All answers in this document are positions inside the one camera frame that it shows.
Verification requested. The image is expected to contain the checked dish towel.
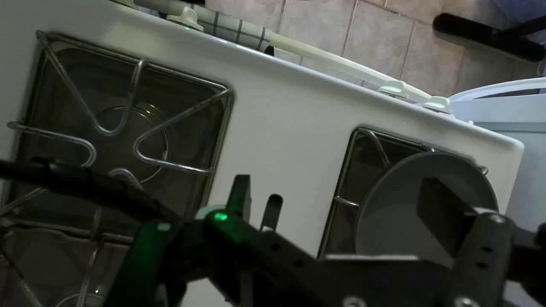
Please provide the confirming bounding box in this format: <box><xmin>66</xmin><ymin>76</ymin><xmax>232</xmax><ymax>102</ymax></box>
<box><xmin>198</xmin><ymin>8</ymin><xmax>276</xmax><ymax>56</ymax></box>

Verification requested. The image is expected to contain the white oven door handle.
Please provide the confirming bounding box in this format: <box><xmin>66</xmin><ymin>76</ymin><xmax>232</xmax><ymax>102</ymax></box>
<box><xmin>129</xmin><ymin>0</ymin><xmax>433</xmax><ymax>104</ymax></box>

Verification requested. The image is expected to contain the black stand foot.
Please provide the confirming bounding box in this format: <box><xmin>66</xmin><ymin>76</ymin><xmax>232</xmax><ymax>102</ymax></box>
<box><xmin>431</xmin><ymin>11</ymin><xmax>546</xmax><ymax>64</ymax></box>

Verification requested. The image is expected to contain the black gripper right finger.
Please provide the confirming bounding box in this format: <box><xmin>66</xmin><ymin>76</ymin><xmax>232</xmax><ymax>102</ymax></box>
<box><xmin>416</xmin><ymin>175</ymin><xmax>518</xmax><ymax>307</ymax></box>

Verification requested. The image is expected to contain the dark grey frying pan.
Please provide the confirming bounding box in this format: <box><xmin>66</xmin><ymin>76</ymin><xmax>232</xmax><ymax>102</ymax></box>
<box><xmin>355</xmin><ymin>150</ymin><xmax>500</xmax><ymax>269</ymax></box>

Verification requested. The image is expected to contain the grey blue fridge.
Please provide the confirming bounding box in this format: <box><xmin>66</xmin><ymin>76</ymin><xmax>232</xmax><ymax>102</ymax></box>
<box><xmin>448</xmin><ymin>75</ymin><xmax>546</xmax><ymax>228</ymax></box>

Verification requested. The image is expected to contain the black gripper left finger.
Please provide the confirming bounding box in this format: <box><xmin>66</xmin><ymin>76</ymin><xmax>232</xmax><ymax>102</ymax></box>
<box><xmin>107</xmin><ymin>172</ymin><xmax>252</xmax><ymax>307</ymax></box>

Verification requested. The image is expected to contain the white gas stove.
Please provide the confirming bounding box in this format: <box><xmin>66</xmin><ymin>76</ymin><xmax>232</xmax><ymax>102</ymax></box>
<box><xmin>0</xmin><ymin>0</ymin><xmax>525</xmax><ymax>307</ymax></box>

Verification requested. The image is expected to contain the black stove burner grate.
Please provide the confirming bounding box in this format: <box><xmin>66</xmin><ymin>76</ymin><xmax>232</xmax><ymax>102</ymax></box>
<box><xmin>315</xmin><ymin>124</ymin><xmax>491</xmax><ymax>261</ymax></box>
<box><xmin>0</xmin><ymin>29</ymin><xmax>235</xmax><ymax>307</ymax></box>

